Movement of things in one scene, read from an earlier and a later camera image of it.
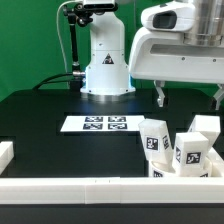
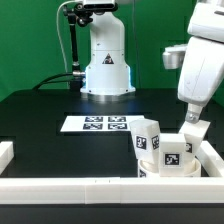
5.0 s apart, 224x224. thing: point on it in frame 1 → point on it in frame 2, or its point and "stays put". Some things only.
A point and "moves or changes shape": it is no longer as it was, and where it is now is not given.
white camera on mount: x=100 y=5 stays put
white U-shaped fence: x=207 y=190 stays put
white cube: x=190 y=156 → x=171 y=154
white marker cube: x=156 y=140 moves or changes shape
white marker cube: x=208 y=125 → x=194 y=133
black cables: x=45 y=80 stays put
